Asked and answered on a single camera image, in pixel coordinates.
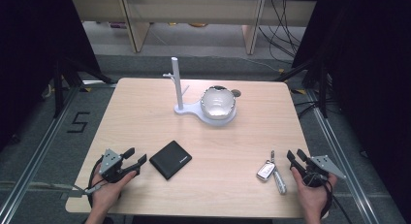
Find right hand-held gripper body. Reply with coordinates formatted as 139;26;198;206
300;154;347;188

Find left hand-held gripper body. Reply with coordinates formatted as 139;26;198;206
98;148;130;183

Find silver car key with strap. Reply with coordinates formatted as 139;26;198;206
256;149;288;196

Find black leather wallet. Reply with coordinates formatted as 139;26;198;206
148;140;193;181

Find white key stand with post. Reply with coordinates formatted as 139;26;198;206
162;56;237;128

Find white bowl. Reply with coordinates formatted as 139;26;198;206
200;85;237;120

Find person's left hand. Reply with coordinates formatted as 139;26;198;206
91;170;138;215

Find person's right hand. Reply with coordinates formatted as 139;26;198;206
290;167;338;215

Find black metal stand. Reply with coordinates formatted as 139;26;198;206
274;55;332;119
52;57;114;119

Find beige wooden bench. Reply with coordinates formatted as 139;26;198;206
71;0;318;55

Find aluminium floor rail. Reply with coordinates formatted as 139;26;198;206
0;85;81;224
303;87;381;224

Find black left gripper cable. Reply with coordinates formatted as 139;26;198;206
86;161;106;208

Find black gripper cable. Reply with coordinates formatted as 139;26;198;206
319;176;355;224
86;161;106;208

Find grey cable plug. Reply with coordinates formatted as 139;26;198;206
72;182;109;197

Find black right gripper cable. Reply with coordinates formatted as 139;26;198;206
319;176;355;224

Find white floor cable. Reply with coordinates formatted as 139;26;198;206
238;54;283;73

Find black floor cables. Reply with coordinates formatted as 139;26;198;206
257;0;308;65

